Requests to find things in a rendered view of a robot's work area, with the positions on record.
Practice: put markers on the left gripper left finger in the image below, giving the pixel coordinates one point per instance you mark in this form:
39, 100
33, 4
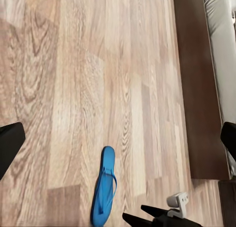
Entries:
12, 137

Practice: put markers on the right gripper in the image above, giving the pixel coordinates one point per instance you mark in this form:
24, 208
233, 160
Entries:
161, 219

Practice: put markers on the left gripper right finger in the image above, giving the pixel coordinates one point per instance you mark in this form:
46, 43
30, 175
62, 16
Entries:
228, 137

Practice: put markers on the bed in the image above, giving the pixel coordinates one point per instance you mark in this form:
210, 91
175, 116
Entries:
207, 60

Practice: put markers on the sandal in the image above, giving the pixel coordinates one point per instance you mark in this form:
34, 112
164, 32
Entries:
103, 197

